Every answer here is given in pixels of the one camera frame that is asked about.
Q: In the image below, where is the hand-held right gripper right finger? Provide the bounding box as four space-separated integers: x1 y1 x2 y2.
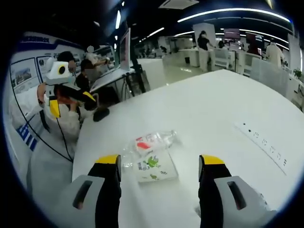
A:
198 153 264 228

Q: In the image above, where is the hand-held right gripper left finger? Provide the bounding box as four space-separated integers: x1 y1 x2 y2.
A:
52 153 123 228

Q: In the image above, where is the black rounded item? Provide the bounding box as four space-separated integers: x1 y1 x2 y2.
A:
93 107 111 123

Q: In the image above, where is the white tissue pack green print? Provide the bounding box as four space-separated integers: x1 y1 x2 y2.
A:
136 152 179 183

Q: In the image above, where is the clear bottle with red label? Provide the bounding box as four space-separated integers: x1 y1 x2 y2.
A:
123 129 178 168

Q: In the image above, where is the person's left hand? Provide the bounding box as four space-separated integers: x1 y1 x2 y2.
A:
36 83 48 104

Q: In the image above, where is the white desk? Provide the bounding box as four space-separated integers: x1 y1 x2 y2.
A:
89 67 137 93

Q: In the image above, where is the person in white coat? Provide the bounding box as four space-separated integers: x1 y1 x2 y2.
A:
10 102 83 208

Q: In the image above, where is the computer monitor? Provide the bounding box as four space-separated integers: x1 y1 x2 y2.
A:
118 28 132 71

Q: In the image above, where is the black stand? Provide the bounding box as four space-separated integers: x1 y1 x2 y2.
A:
131 35 151 94

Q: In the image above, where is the table power socket strip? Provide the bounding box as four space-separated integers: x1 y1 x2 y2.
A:
233 121 289 175

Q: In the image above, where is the white table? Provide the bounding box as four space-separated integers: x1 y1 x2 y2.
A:
71 68 303 228

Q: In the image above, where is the ceiling air vent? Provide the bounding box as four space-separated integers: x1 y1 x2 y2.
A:
157 0 200 10

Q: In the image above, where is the ceiling light strip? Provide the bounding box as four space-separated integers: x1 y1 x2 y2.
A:
177 8 292 23

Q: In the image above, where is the wall display board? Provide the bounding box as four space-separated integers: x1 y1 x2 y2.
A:
9 35 83 90

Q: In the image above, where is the thin black cord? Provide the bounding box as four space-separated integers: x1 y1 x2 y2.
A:
56 117 73 163

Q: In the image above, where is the purple wall screen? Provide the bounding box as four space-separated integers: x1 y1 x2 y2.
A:
223 28 241 40

